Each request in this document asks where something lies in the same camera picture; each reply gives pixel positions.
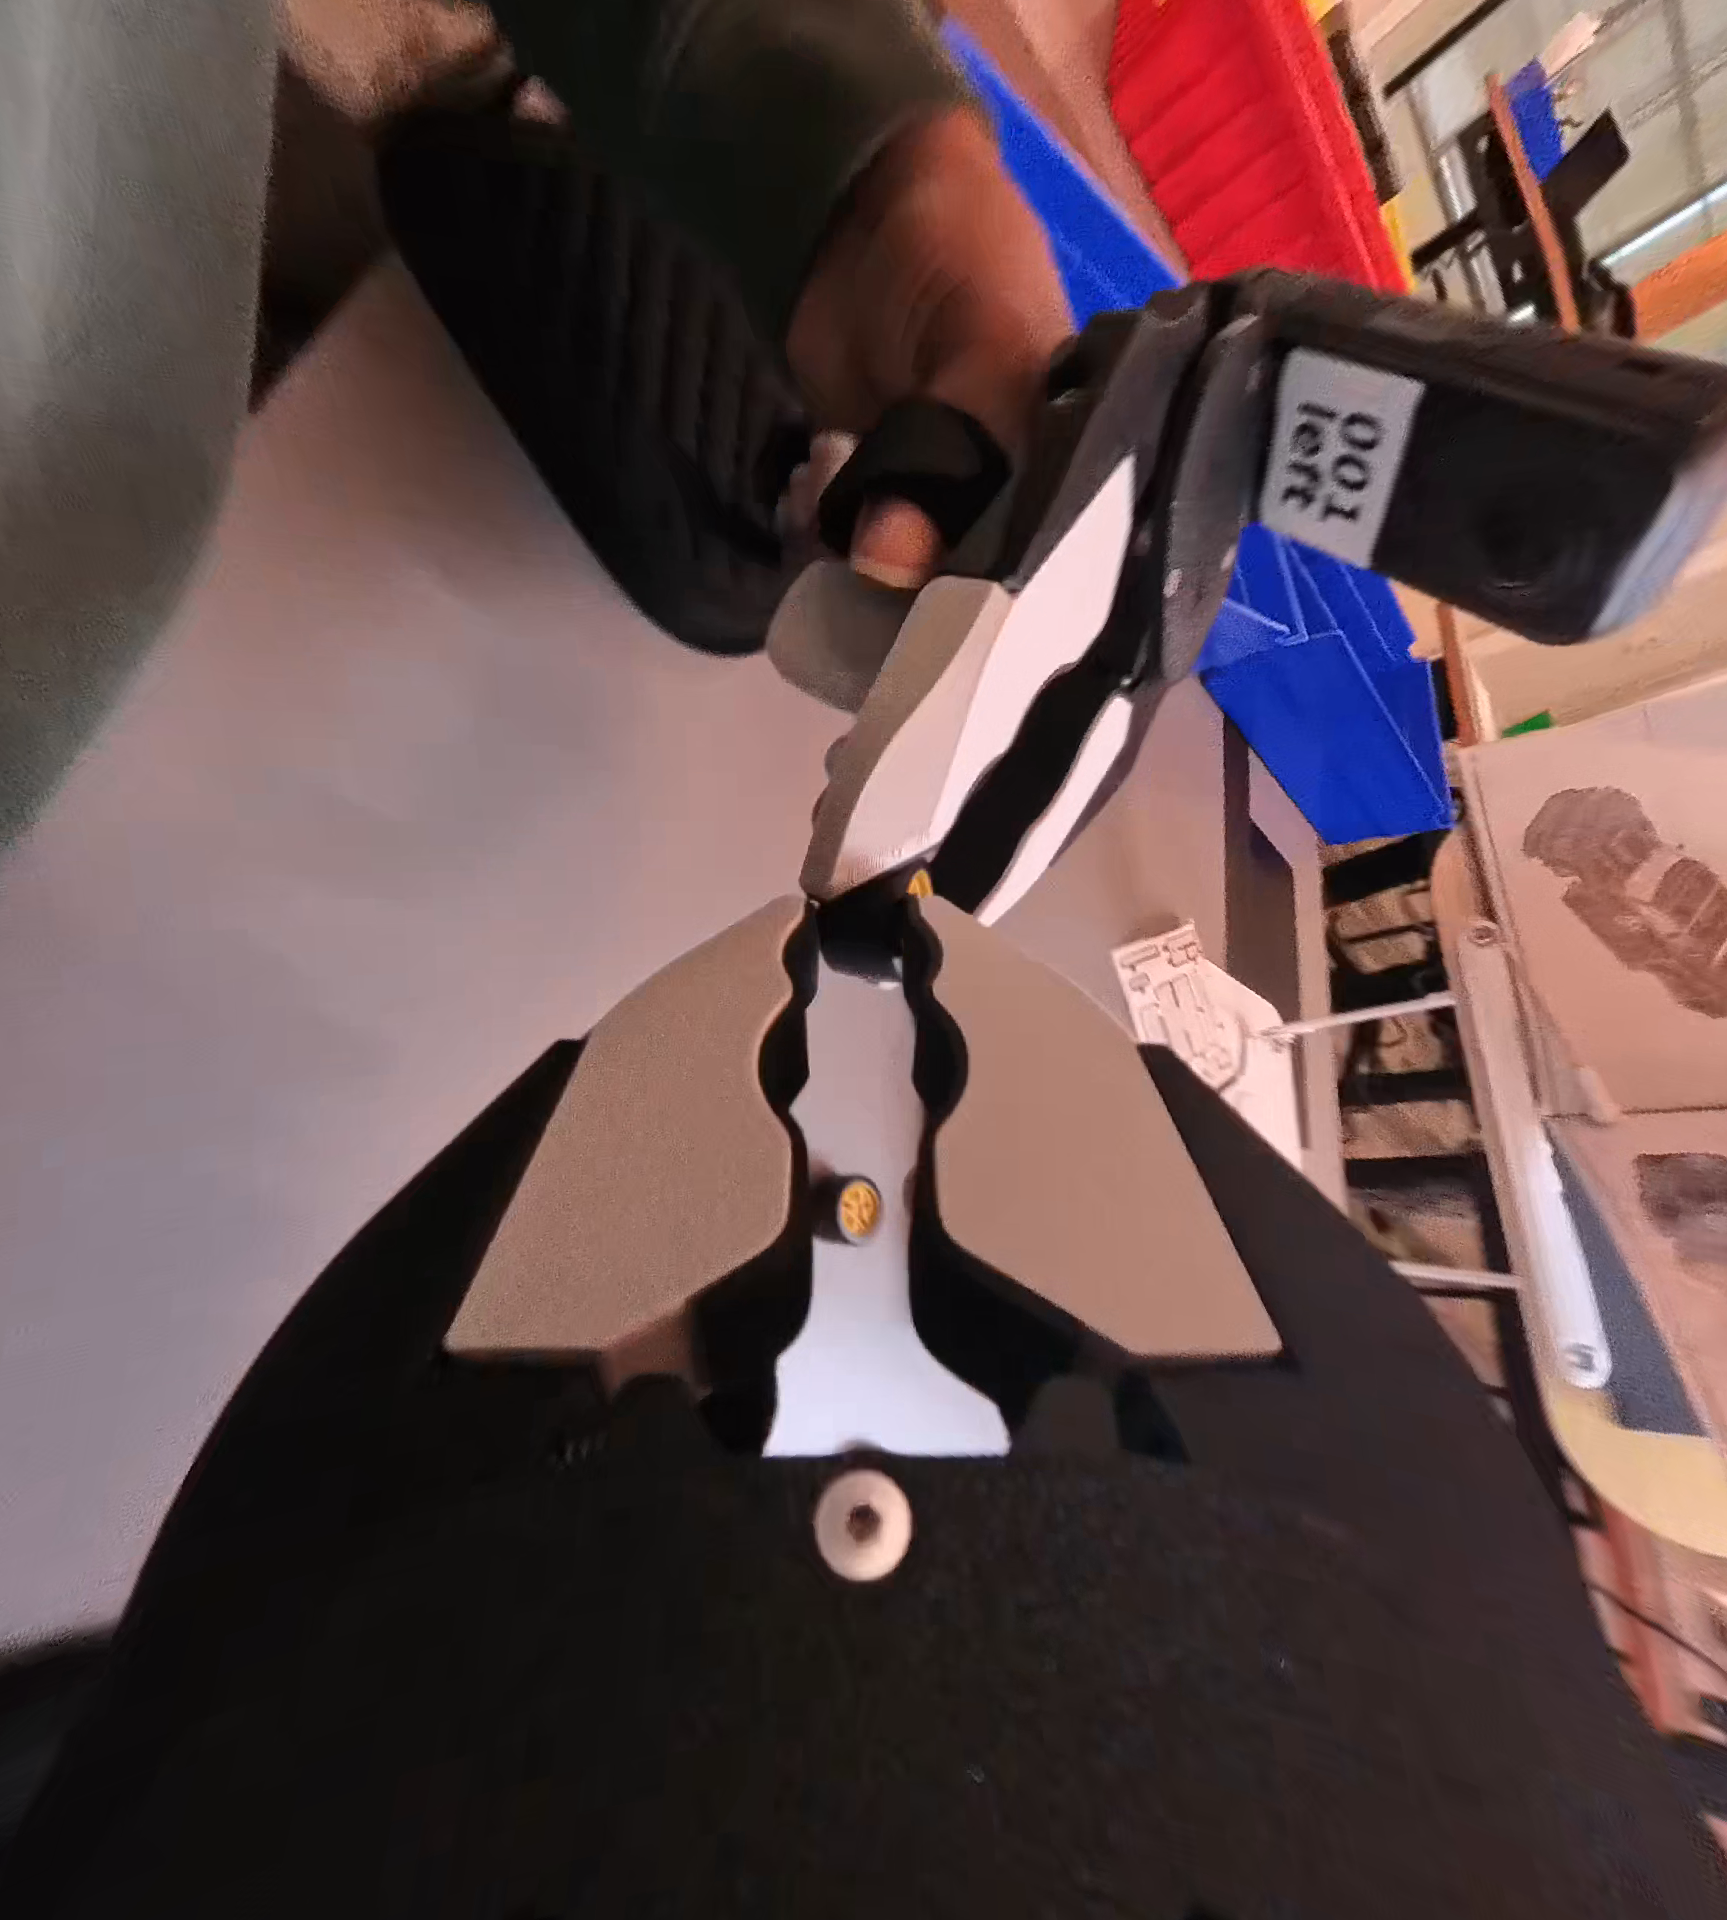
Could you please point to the black lego wheel gold hub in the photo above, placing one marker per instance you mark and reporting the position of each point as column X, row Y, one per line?
column 870, row 925
column 852, row 1210

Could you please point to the person's left hand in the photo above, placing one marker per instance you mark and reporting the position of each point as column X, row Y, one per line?
column 940, row 286

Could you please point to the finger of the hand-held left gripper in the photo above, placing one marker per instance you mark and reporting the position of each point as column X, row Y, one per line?
column 1060, row 817
column 924, row 737

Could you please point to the blue storage bin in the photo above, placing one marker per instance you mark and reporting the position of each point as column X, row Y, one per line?
column 1313, row 690

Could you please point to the red storage bin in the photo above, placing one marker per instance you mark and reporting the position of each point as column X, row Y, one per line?
column 1253, row 137

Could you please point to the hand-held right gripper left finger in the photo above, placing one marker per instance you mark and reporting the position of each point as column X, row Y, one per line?
column 624, row 1201

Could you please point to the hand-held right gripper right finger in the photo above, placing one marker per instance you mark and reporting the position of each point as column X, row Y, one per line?
column 1104, row 1201

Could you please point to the white booklet stand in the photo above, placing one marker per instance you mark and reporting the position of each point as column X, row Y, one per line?
column 1539, row 1201

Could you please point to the lego instruction booklet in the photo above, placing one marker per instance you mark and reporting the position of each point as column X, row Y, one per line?
column 1673, row 900

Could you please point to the black dimpled wrist rest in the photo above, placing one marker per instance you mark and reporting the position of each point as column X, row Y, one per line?
column 594, row 391

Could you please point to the person's left forearm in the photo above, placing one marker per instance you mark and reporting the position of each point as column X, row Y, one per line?
column 744, row 120

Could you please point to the white sticker sheet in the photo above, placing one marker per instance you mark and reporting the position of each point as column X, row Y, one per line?
column 1187, row 1006

